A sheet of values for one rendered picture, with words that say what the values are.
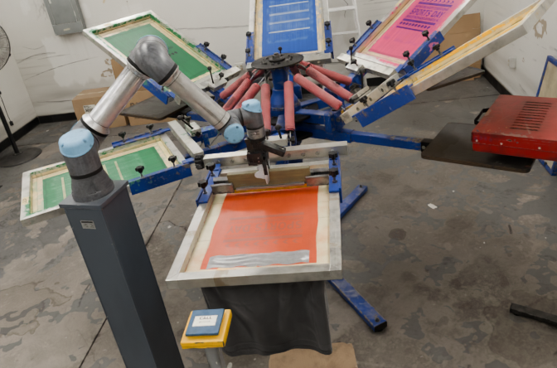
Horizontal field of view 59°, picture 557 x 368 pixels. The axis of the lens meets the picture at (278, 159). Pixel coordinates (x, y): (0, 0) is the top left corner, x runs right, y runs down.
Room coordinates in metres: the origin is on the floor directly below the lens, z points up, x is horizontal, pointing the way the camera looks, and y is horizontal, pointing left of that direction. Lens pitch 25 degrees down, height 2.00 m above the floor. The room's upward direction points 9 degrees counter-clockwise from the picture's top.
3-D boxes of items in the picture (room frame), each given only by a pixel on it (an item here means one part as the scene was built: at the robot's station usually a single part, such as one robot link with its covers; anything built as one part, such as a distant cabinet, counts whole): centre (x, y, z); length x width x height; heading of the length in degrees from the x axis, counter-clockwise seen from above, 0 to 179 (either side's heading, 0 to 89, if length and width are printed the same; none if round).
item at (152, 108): (3.15, 0.44, 0.91); 1.34 x 0.40 x 0.08; 51
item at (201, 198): (1.96, 0.32, 0.98); 0.30 x 0.05 x 0.07; 171
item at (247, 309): (1.40, 0.13, 0.74); 0.45 x 0.03 x 0.43; 81
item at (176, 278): (1.68, 0.09, 0.97); 0.79 x 0.58 x 0.04; 171
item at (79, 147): (1.67, 0.70, 1.37); 0.13 x 0.12 x 0.14; 9
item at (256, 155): (1.90, 0.08, 1.16); 0.09 x 0.08 x 0.12; 81
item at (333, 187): (1.88, -0.23, 0.98); 0.30 x 0.05 x 0.07; 171
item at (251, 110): (1.89, 0.08, 1.32); 0.09 x 0.08 x 0.11; 99
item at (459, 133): (2.30, -0.60, 0.91); 1.34 x 0.40 x 0.08; 51
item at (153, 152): (2.40, 0.76, 1.05); 1.08 x 0.61 x 0.23; 111
